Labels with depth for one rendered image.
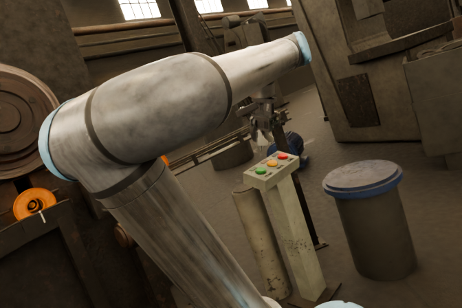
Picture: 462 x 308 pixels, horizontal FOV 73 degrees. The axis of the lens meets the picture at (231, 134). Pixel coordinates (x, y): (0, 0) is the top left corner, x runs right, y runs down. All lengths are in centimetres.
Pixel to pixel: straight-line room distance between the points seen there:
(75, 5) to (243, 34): 423
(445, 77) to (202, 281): 197
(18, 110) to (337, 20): 261
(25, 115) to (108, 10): 785
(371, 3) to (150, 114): 253
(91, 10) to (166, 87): 868
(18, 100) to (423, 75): 214
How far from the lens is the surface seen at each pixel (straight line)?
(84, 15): 891
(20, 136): 148
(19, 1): 190
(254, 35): 922
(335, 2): 320
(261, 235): 140
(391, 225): 142
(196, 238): 53
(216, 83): 40
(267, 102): 106
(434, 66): 226
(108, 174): 45
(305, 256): 139
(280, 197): 125
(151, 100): 37
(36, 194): 158
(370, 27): 345
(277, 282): 151
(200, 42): 558
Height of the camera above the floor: 93
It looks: 8 degrees down
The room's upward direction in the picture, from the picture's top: 19 degrees counter-clockwise
